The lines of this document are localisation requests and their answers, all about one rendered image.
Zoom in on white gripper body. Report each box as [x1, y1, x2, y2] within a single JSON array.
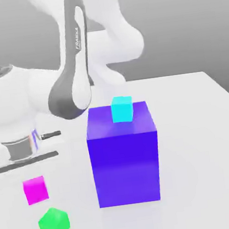
[[0, 149, 62, 180]]

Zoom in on small magenta cube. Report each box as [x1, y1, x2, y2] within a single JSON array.
[[21, 175, 51, 207]]

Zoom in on small green cube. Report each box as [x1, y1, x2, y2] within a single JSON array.
[[35, 205, 72, 229]]

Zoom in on small cyan cube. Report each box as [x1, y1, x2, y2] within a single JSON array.
[[109, 94, 136, 125]]

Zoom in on large blue box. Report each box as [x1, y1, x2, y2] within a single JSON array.
[[82, 99, 167, 209]]

